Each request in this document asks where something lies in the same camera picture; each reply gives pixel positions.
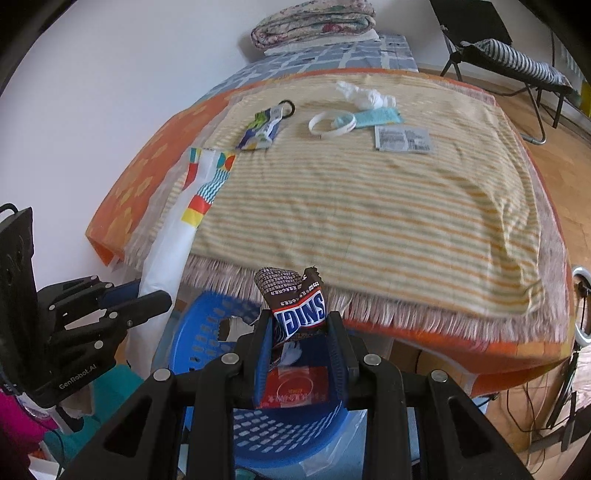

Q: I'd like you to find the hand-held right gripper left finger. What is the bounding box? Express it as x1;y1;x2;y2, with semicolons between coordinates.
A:
58;310;274;480

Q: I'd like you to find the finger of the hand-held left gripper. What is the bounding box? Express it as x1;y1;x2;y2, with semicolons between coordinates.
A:
46;290;173;354
37;275;141;315

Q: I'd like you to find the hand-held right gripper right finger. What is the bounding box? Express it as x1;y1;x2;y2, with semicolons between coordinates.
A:
327;311;536;480

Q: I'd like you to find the red packet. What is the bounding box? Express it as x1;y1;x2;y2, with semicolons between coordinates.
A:
259;367;329;409

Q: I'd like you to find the brown candy bar wrapper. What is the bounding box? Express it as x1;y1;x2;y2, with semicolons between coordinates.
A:
254;265;329;352

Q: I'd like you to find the blue plastic basket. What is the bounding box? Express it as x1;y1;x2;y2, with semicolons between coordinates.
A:
168;291;352;472

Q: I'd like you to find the white colourful patterned plastic bag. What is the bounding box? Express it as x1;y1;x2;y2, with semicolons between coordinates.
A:
139;148;237;333

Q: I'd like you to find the blue green snack wrapper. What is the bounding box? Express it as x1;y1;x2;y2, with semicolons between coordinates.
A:
235;105;284;151

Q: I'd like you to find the grey foil packet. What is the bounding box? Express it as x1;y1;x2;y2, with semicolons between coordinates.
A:
374;124;437;153

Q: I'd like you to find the light blue packet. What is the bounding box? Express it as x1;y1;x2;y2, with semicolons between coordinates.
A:
332;108;404;131

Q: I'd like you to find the white tissue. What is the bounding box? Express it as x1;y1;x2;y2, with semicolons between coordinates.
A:
336;80;397;110

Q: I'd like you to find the clear plastic bag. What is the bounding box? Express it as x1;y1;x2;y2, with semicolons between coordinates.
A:
299;410;371;479

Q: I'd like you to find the teal cloth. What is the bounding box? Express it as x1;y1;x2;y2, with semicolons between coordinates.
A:
46;364;147;463

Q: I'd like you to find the orange bed sheet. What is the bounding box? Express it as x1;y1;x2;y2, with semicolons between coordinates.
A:
87;68;578;398

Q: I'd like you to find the striped yellow blanket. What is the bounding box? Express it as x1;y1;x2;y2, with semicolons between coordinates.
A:
187;76;546;320

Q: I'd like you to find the black light stand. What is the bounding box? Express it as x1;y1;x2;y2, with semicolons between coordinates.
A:
546;344;585;453

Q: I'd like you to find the fringed beige mat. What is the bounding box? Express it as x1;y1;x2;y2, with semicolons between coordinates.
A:
122;73;571;345

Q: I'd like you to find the blue checked sheet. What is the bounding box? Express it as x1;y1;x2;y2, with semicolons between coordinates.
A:
198;33;419;100

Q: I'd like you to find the folded floral quilt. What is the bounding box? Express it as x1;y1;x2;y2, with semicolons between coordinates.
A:
250;0;378;49

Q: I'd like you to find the striped cushion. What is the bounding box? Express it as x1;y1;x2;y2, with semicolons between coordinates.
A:
462;39;574;89

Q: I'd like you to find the black folding chair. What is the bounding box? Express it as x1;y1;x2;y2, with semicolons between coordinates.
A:
429;0;579;145

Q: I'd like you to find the black cable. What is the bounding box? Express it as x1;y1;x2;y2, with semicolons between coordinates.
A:
503;390;557;433

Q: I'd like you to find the white ring light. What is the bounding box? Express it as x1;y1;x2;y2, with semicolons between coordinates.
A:
570;265;591;352

